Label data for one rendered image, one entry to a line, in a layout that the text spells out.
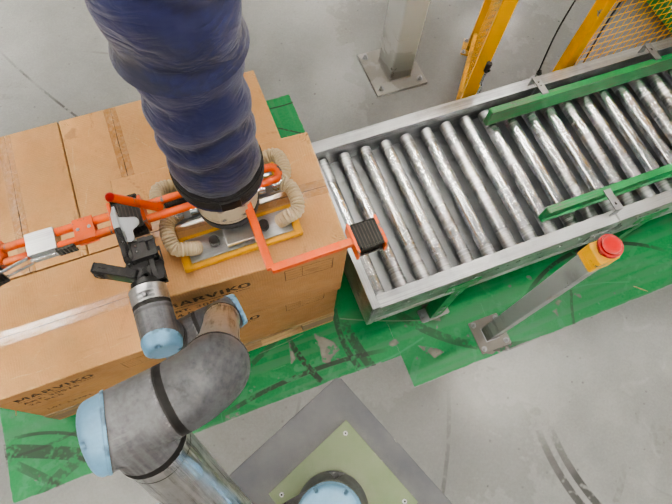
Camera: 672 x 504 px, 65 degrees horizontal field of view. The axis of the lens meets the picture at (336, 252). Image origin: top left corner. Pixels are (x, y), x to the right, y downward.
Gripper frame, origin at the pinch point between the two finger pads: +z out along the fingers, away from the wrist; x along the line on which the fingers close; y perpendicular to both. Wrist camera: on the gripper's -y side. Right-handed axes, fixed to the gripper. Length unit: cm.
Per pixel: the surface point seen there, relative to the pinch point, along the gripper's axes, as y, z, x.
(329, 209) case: 54, -9, -13
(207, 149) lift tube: 26.1, -9.7, 33.1
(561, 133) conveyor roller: 165, 9, -53
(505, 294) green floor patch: 136, -36, -107
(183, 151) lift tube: 21.5, -7.7, 31.9
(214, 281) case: 17.0, -19.1, -13.2
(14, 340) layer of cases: -52, -1, -53
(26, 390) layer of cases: -51, -19, -53
